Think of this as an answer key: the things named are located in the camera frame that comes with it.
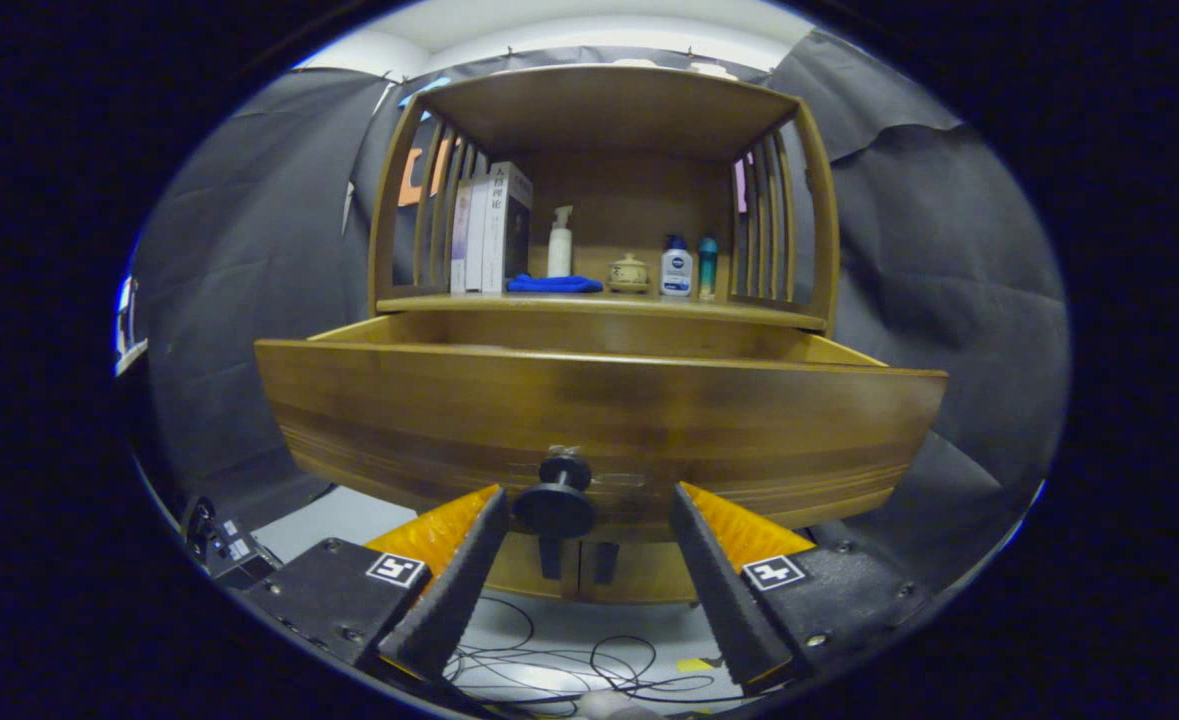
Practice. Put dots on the black box with stickers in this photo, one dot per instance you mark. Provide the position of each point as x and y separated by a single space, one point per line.
234 555

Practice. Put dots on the white lotion bottle blue cap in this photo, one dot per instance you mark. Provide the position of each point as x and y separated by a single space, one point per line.
676 275

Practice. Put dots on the wooden cabinet door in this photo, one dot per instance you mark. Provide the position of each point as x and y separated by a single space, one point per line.
649 575
517 575

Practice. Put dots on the cream lidded tea cup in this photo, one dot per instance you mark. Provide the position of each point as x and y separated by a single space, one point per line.
629 274

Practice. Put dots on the white book with dark cover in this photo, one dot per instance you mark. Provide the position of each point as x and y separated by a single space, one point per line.
494 240

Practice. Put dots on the plain white book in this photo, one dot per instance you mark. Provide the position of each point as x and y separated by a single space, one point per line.
476 240

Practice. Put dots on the black round drawer knob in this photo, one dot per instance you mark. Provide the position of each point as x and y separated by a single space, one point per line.
554 508

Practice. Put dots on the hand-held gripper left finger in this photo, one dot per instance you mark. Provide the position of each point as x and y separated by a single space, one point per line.
459 590

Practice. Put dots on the yellow floor tape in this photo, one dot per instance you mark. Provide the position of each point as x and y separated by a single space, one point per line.
694 664

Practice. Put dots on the lilac book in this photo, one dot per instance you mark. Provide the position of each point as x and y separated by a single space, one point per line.
459 240

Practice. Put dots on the wooden drawer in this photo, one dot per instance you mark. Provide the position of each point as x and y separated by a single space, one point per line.
599 400

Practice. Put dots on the wooden countertop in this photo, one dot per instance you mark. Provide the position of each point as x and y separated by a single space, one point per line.
609 303

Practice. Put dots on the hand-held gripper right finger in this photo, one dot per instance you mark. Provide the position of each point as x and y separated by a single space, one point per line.
714 590

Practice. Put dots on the teal bottle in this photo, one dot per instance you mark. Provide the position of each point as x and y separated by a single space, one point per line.
707 265

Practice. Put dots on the white pump bottle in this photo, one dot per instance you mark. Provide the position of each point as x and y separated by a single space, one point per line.
559 255

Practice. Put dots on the blue cloth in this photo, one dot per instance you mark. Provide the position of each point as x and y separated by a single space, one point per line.
554 285

